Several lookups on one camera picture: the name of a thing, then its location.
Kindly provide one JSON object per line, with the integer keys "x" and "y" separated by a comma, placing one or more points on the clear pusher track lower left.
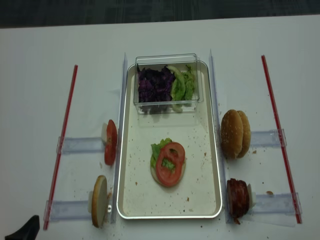
{"x": 58, "y": 210}

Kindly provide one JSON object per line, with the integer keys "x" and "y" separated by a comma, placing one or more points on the red rail right side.
{"x": 298, "y": 214}

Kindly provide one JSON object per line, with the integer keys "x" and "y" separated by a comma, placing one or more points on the white pusher block tomato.
{"x": 104, "y": 133}

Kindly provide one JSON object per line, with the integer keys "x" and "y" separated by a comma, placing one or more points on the white pusher block patty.
{"x": 251, "y": 197}

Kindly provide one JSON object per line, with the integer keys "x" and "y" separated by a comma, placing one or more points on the purple cabbage shreds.
{"x": 151, "y": 90}

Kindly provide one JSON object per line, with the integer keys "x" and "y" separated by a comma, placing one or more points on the red rail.
{"x": 298, "y": 214}
{"x": 58, "y": 156}

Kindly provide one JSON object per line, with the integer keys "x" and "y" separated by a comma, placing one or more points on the red rail left side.
{"x": 58, "y": 156}

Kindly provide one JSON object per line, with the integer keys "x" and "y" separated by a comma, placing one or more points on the sesame bun top inner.
{"x": 246, "y": 138}

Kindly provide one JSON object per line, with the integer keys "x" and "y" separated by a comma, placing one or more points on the clear pusher track upper left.
{"x": 79, "y": 145}

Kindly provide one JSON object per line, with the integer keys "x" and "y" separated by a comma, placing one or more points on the red tomato slice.
{"x": 175, "y": 153}
{"x": 111, "y": 143}

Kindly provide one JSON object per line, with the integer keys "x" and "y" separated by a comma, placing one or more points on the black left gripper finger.
{"x": 28, "y": 231}

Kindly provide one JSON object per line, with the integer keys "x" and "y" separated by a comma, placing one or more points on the sesame bun top outer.
{"x": 231, "y": 133}

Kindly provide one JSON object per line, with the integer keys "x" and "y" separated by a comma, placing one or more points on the red tomato slice back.
{"x": 111, "y": 143}

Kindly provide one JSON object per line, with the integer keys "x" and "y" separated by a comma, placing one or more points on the clear pusher track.
{"x": 269, "y": 138}
{"x": 279, "y": 203}
{"x": 58, "y": 210}
{"x": 79, "y": 145}

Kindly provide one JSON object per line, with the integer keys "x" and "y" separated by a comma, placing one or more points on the sesame bun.
{"x": 246, "y": 138}
{"x": 231, "y": 133}

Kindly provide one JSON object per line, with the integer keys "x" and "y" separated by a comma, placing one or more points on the clear pusher track upper right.
{"x": 269, "y": 138}

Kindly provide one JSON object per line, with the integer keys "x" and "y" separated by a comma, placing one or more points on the lettuce leaf on bun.
{"x": 156, "y": 148}

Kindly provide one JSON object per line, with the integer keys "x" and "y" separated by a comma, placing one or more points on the bottom bun on tray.
{"x": 154, "y": 175}

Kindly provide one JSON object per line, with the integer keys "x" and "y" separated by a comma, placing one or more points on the white metal tray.
{"x": 198, "y": 195}

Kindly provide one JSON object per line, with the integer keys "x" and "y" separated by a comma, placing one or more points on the brown meat patty stack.
{"x": 238, "y": 199}

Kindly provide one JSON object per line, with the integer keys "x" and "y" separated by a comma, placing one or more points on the green lettuce leaves in container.
{"x": 180, "y": 85}

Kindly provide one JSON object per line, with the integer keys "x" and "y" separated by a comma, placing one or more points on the red tomato slice front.
{"x": 175, "y": 153}

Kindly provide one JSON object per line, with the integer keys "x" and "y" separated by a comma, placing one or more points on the clear plastic salad container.
{"x": 157, "y": 62}

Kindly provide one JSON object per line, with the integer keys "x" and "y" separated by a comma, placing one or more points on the bun bottom slice upright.
{"x": 99, "y": 201}

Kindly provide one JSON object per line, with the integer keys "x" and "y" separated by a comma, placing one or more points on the clear pusher track lower right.
{"x": 279, "y": 203}

